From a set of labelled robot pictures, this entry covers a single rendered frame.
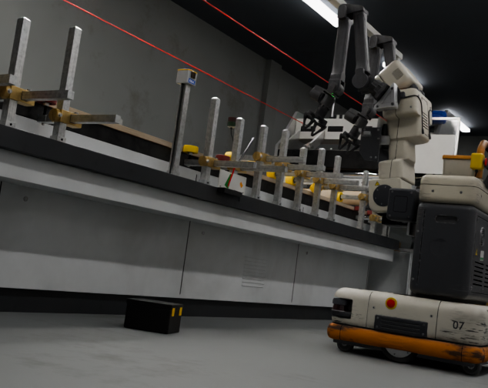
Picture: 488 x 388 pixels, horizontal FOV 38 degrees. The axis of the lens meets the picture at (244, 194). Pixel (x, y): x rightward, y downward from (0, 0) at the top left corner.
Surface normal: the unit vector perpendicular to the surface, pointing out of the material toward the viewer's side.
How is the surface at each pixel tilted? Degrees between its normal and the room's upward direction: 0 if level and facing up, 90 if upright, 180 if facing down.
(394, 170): 90
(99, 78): 90
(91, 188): 90
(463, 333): 90
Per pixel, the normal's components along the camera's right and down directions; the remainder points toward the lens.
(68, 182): 0.84, 0.05
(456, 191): -0.51, -0.15
